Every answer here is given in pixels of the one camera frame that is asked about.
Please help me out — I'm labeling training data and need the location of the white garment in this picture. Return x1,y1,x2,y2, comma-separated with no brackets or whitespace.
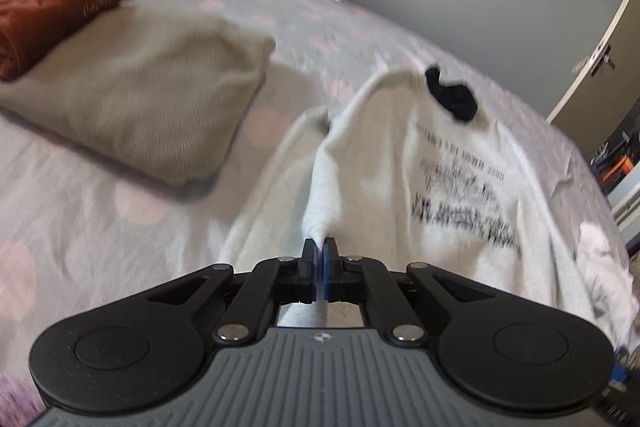
550,222,636,358

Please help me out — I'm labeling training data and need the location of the cream door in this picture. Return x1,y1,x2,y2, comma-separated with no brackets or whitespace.
545,0,640,138

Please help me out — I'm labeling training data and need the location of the orange chair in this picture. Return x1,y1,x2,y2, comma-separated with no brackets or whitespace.
597,157,632,182

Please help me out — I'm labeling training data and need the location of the light grey printed sweatshirt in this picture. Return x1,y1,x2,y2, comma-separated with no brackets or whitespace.
220,64,601,333

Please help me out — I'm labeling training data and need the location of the purple fuzzy cloth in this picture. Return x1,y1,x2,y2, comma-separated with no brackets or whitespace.
0,374,46,420

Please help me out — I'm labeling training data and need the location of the black door handle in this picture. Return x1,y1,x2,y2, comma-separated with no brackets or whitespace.
571,52,616,78

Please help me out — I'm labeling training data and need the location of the bed with pink dotted sheet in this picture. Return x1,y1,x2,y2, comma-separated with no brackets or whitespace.
0,0,640,427

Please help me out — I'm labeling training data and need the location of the beige knit garment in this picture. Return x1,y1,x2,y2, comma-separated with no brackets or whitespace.
0,0,277,188

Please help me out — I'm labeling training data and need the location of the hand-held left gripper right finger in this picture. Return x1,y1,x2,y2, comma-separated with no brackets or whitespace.
324,238,496,347

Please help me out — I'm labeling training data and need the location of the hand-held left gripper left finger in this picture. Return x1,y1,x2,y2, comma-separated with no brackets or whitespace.
145,239,318,348

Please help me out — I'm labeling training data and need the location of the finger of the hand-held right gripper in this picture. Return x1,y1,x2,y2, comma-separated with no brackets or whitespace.
614,347,632,383

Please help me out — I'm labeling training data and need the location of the rust red garment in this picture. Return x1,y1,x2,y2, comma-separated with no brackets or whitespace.
0,0,129,82

